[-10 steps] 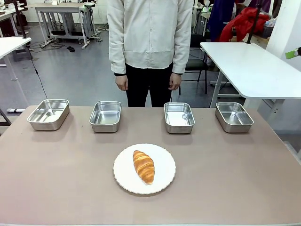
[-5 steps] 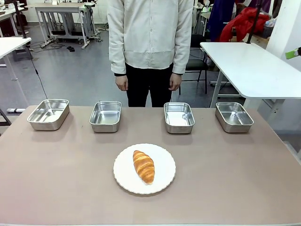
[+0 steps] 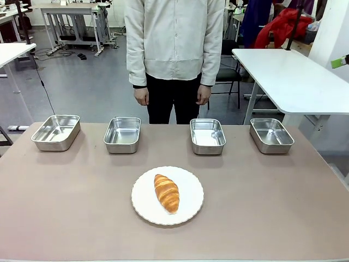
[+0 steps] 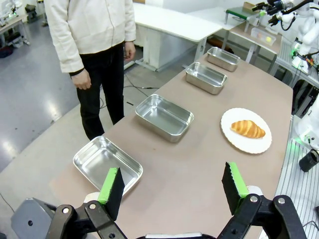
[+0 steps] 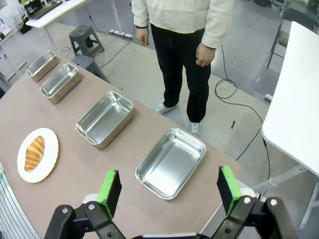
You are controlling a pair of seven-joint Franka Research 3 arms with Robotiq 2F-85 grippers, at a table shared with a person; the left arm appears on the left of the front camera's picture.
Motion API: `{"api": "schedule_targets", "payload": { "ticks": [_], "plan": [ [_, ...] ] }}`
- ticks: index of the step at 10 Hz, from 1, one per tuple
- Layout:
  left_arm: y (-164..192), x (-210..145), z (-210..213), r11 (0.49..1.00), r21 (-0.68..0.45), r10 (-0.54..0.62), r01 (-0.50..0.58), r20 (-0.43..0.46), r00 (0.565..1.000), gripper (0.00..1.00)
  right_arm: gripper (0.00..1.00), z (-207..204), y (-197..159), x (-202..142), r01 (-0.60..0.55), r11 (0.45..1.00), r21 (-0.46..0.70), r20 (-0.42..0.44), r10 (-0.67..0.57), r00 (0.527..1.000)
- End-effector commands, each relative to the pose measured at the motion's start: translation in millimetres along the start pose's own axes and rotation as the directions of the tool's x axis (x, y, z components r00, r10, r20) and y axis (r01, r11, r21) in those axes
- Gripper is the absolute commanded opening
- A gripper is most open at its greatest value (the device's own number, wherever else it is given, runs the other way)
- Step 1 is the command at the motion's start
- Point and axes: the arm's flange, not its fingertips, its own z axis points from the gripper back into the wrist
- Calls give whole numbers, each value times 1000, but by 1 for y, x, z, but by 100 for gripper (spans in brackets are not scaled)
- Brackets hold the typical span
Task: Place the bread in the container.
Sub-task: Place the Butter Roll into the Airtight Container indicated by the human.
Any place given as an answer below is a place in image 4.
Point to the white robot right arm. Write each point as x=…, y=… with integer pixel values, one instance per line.
x=307, y=127

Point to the large shallow steel container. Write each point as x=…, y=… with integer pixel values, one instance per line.
x=99, y=156

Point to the person's left hand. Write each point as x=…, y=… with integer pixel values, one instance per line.
x=130, y=51

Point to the white round plate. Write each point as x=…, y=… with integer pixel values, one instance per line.
x=249, y=144

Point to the small deep steel container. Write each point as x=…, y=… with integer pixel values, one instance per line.
x=205, y=77

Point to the person's right hand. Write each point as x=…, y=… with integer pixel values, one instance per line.
x=81, y=79

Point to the cream jacket torso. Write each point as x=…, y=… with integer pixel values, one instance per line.
x=94, y=22

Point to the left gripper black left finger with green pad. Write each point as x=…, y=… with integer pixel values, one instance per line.
x=109, y=189

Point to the person's right forearm cream sleeve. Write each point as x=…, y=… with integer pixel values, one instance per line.
x=67, y=52

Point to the clear plastic box with fruit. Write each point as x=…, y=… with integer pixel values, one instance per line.
x=263, y=36

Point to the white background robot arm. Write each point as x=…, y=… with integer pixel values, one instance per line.
x=306, y=27

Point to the black trousers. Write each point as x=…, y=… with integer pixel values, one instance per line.
x=104, y=82

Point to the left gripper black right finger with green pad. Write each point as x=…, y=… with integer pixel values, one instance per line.
x=234, y=189

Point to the black cylindrical object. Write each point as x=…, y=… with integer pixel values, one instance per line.
x=309, y=160

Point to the cardboard box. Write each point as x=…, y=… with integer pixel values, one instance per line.
x=251, y=7

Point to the cluttered background workbench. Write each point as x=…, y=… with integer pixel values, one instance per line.
x=12, y=22

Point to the large deep steel container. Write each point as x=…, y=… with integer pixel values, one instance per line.
x=162, y=117

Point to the grey wrist mount plate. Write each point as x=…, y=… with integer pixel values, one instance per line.
x=30, y=219

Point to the white office desk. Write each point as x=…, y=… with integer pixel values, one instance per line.
x=172, y=22

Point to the golden croissant bread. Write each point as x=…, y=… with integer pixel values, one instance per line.
x=248, y=129

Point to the green topped small stand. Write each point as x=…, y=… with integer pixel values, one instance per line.
x=239, y=12

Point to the beige side table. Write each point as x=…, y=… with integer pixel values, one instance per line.
x=259, y=42

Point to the person's left forearm cream sleeve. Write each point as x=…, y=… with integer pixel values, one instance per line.
x=130, y=22

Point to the small shallow steel container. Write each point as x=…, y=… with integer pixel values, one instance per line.
x=223, y=57

